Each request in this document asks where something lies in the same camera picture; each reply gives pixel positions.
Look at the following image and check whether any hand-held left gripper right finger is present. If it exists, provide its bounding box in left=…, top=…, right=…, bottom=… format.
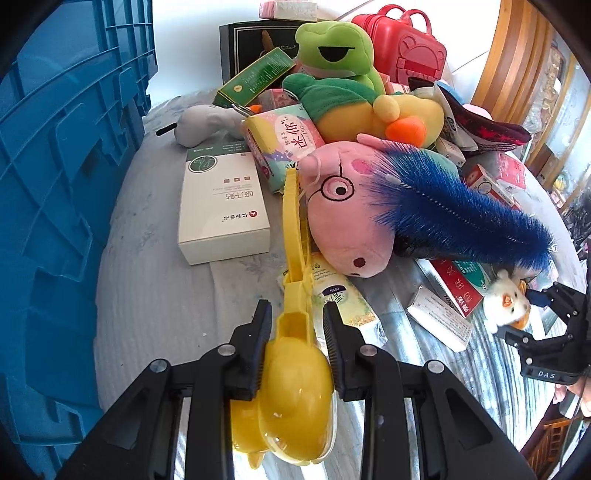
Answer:
left=322, top=302, right=539, bottom=480

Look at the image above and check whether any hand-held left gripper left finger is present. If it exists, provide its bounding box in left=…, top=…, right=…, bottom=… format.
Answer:
left=55, top=299, right=273, bottom=480

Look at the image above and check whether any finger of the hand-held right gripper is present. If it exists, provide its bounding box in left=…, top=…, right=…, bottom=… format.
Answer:
left=524, top=281, right=583, bottom=324
left=496, top=324, right=561, bottom=365

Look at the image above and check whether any white hamster plush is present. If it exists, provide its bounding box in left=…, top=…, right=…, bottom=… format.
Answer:
left=482, top=270, right=532, bottom=333

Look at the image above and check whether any yellow snowball clip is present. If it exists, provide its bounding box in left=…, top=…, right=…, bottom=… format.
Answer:
left=228, top=167, right=340, bottom=469

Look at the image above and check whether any blue bottle brush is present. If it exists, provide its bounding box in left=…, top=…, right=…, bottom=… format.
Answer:
left=369, top=148, right=555, bottom=271

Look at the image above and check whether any blue plastic crate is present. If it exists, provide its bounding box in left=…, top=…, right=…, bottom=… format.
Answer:
left=0, top=0, right=158, bottom=467

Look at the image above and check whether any person's right hand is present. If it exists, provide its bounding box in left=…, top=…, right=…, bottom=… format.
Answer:
left=551, top=376, right=591, bottom=418

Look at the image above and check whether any yellow green wet wipes pack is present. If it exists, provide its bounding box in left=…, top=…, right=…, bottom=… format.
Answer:
left=276, top=251, right=389, bottom=356

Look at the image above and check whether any wooden chair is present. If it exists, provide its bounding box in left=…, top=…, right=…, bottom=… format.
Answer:
left=522, top=408, right=585, bottom=480

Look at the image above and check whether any red green carton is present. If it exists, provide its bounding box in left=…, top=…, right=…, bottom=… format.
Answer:
left=429, top=257, right=491, bottom=319

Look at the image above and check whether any pink pig plush with glasses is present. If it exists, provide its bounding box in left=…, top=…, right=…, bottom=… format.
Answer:
left=298, top=134, right=462, bottom=278

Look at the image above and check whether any red packet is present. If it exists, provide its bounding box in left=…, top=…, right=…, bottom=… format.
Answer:
left=496, top=152, right=528, bottom=190

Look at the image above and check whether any red white medicine box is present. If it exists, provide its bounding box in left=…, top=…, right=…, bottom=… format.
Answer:
left=464, top=164, right=518, bottom=208

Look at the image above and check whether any white box green label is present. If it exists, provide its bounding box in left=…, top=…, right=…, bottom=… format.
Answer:
left=178, top=144, right=271, bottom=266

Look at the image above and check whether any dark maroon sock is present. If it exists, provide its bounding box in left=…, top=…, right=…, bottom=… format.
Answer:
left=409, top=76, right=532, bottom=153

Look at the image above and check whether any small white box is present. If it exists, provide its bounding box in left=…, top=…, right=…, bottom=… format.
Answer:
left=436, top=136, right=467, bottom=168

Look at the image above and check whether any pastel tissue pack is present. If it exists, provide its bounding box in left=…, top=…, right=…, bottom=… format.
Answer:
left=242, top=104, right=326, bottom=195

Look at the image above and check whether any white plush toy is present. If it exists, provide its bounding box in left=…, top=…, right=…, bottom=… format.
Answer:
left=156, top=104, right=247, bottom=148

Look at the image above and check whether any yellow duck plush green hat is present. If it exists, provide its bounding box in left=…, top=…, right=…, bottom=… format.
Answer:
left=283, top=74, right=446, bottom=146

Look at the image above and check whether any wooden cabinet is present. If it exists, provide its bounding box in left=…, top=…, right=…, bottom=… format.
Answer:
left=471, top=0, right=591, bottom=195

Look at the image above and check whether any long green box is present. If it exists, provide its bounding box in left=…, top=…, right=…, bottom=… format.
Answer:
left=212, top=46, right=298, bottom=108

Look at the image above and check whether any red toy suitcase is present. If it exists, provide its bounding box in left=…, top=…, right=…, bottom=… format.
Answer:
left=351, top=4, right=448, bottom=86

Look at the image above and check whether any large green frog plush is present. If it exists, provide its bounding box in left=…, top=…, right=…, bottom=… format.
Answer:
left=295, top=21, right=386, bottom=95

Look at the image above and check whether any black gift box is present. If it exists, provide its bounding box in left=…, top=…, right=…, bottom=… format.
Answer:
left=219, top=21, right=308, bottom=86

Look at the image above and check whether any pink white tissue pack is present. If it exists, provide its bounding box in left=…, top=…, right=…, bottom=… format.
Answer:
left=259, top=0, right=321, bottom=21

